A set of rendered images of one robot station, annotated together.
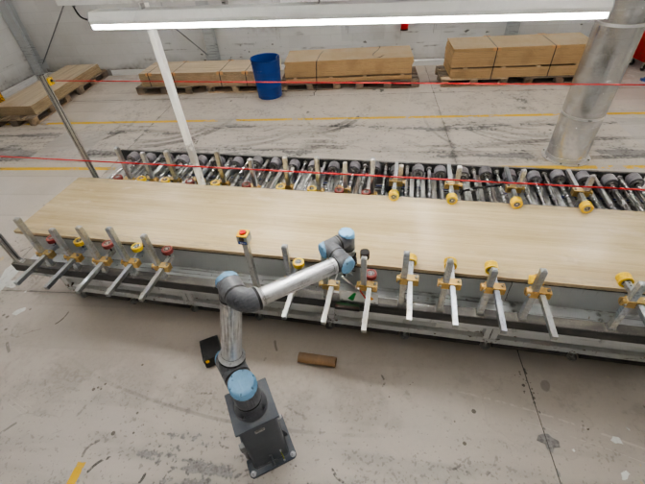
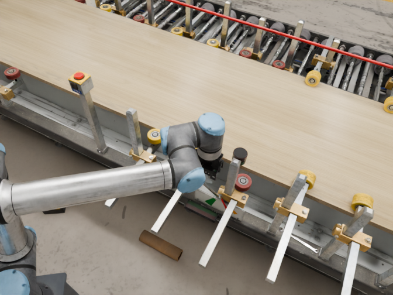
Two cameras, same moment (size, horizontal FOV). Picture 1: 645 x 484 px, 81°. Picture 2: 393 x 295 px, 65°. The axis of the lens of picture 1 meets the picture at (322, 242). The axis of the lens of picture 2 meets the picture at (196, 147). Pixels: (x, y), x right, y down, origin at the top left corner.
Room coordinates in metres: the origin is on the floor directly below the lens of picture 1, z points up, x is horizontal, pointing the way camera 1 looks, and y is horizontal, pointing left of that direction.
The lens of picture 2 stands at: (0.87, -0.22, 2.11)
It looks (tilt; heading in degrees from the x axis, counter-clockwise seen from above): 52 degrees down; 11
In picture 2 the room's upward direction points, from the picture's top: 4 degrees clockwise
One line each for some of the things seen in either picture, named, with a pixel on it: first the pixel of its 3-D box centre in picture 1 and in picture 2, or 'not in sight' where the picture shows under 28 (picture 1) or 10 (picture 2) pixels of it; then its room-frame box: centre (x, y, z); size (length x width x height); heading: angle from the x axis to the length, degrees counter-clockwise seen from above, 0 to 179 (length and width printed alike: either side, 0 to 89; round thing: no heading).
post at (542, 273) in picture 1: (531, 297); not in sight; (1.38, -1.21, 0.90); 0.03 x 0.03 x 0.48; 76
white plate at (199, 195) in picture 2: (358, 297); (218, 205); (1.61, -0.21, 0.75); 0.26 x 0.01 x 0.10; 76
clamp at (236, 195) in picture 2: (367, 285); (233, 195); (1.62, -0.27, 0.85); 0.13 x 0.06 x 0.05; 76
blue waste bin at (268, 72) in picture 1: (268, 76); not in sight; (7.42, 0.77, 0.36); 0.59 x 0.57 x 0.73; 171
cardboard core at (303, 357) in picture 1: (317, 359); (160, 244); (1.60, 0.12, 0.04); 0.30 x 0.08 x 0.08; 76
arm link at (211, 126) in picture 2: (346, 239); (210, 132); (1.57, -0.14, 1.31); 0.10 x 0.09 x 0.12; 120
